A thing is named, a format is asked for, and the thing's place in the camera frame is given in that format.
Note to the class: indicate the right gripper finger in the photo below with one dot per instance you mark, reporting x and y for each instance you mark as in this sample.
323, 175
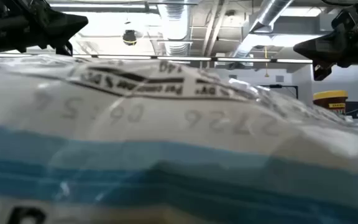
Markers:
322, 48
322, 71

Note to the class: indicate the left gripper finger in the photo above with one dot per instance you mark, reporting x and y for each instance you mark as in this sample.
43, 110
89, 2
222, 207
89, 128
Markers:
66, 49
67, 26

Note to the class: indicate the yellow-lid spice jar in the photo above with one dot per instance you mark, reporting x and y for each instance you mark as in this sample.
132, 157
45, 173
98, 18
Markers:
330, 101

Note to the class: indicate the black tube stand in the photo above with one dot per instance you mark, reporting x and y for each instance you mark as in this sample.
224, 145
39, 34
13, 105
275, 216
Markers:
278, 86

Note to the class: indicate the black background monitor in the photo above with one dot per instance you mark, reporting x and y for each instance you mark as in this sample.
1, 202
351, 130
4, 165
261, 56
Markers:
354, 109

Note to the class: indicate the black ceiling dome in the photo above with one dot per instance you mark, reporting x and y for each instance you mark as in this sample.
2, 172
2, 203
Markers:
129, 37

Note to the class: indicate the linear ceiling light strip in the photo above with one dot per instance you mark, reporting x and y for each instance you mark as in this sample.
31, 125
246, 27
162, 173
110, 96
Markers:
185, 58

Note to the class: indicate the blue ramen packet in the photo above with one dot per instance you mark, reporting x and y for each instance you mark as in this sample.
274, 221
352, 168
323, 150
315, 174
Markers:
179, 140

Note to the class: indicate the slanted silver ventilation duct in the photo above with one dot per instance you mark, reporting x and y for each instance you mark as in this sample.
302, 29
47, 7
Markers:
266, 18

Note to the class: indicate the round silver ventilation duct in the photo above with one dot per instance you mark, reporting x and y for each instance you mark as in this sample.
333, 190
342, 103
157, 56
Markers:
174, 28

